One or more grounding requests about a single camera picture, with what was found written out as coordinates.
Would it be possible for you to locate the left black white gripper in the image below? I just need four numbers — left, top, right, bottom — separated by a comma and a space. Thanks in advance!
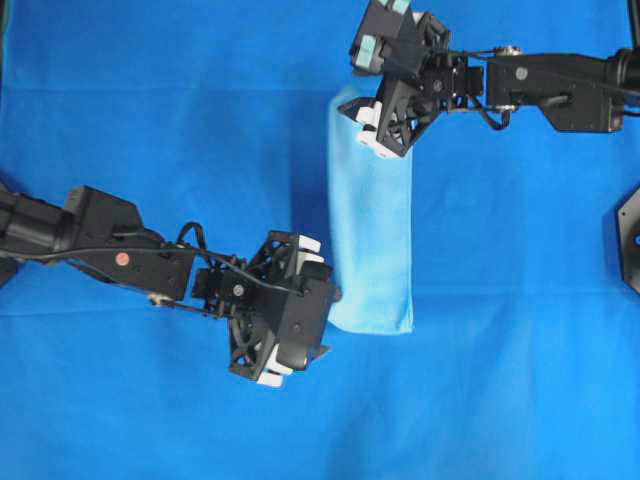
192, 231, 331, 388

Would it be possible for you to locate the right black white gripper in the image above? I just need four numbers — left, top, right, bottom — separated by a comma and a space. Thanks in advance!
338, 12, 484, 158

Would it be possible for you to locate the light blue towel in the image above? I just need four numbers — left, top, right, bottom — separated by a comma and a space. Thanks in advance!
328, 87, 413, 335

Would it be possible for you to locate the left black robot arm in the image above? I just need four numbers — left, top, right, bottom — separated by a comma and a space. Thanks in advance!
1, 186, 339, 388

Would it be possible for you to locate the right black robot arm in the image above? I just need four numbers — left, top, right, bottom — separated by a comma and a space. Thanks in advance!
338, 1, 639, 158

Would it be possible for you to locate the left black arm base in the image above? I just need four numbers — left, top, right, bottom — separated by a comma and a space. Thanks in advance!
1, 181, 19, 287

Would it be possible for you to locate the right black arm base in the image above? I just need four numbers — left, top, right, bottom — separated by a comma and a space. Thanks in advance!
603, 184, 639, 299

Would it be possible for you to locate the dark blue table cloth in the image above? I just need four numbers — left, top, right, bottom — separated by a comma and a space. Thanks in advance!
1, 1, 639, 479

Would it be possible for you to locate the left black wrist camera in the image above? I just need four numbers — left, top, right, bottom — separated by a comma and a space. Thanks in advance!
277, 260, 339, 371

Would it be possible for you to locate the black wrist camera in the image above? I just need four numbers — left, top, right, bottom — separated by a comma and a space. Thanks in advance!
277, 260, 339, 371
349, 1, 426, 77

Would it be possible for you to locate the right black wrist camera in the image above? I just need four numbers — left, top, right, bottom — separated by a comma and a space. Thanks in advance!
349, 1, 426, 77

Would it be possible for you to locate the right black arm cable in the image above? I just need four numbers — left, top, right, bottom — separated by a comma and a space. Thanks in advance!
429, 44, 640, 132

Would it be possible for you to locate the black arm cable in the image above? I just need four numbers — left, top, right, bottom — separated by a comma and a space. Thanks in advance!
29, 222, 306, 321
429, 44, 640, 132

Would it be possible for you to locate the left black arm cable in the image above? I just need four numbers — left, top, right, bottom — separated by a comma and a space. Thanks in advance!
29, 222, 306, 321

